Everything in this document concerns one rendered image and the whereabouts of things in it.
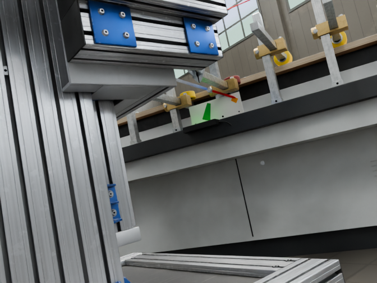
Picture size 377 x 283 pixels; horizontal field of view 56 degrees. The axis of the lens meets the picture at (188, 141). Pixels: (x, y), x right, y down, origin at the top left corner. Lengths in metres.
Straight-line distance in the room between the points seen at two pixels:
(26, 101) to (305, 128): 1.13
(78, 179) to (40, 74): 0.23
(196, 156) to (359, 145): 0.74
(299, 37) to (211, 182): 5.65
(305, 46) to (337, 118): 5.69
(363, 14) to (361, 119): 5.29
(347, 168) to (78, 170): 1.28
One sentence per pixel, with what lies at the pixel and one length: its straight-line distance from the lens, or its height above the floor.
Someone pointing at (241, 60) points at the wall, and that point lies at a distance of 8.16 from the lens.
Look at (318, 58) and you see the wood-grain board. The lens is 1.76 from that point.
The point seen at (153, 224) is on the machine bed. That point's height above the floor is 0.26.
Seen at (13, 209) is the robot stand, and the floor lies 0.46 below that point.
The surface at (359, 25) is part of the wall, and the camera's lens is 6.78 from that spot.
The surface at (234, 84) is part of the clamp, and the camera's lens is 1.65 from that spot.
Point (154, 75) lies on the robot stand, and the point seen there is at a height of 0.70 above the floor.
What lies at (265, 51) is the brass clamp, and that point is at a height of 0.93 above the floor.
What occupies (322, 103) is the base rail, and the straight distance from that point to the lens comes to 1.54.
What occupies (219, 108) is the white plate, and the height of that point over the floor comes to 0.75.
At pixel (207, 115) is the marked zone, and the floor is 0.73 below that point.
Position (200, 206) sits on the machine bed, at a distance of 1.96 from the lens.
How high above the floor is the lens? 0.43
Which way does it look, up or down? 7 degrees up
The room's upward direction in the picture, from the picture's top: 12 degrees counter-clockwise
